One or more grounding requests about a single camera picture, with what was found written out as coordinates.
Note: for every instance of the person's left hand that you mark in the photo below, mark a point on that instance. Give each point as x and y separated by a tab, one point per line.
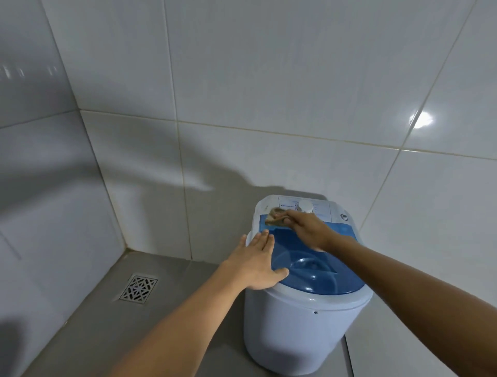
250	264

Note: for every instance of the person's right hand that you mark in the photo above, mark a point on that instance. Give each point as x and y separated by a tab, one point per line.
310	231

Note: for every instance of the person's left thumb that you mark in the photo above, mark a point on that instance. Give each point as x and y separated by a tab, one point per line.
277	276

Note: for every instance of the person's right fingers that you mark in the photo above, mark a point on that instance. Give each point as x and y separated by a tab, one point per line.
291	217

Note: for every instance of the beige cleaning cloth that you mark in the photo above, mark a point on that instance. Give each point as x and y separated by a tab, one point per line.
275	217

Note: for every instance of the small white washing machine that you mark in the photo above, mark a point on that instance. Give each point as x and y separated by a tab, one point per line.
299	322

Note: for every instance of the person's left forearm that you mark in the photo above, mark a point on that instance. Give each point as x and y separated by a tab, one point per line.
176	330

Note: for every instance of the person's right forearm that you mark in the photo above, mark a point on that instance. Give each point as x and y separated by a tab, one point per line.
423	307

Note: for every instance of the white round timer knob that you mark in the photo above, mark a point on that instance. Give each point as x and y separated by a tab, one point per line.
306	207

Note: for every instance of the blue transparent washer lid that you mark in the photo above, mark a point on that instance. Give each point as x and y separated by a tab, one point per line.
314	268

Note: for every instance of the square metal floor drain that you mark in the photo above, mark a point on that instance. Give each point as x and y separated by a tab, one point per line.
138	289

